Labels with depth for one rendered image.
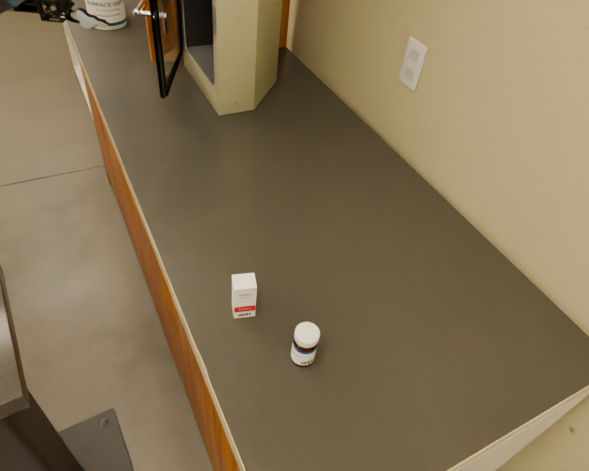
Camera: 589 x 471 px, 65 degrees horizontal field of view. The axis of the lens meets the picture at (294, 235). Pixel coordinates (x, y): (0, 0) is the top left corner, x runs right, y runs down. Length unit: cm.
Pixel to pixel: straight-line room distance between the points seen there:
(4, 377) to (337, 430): 53
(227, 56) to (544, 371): 102
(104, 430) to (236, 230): 103
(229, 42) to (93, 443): 134
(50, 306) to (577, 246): 188
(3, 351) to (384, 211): 81
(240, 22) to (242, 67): 12
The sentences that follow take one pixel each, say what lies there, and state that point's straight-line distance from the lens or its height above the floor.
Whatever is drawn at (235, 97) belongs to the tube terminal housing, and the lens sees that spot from 137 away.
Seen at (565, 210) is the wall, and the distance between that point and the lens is 105.
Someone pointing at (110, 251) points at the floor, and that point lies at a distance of 231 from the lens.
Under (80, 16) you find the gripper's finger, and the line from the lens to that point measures 141.
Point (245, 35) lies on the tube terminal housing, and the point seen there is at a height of 116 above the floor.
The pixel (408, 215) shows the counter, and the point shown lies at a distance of 113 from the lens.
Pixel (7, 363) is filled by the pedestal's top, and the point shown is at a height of 94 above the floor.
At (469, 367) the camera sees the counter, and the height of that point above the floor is 94.
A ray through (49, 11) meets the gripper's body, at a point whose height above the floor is 119.
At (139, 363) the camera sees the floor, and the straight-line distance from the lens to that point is 193.
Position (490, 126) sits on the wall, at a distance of 112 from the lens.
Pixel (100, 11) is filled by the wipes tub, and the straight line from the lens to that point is 189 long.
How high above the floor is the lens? 165
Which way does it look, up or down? 45 degrees down
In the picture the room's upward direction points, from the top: 8 degrees clockwise
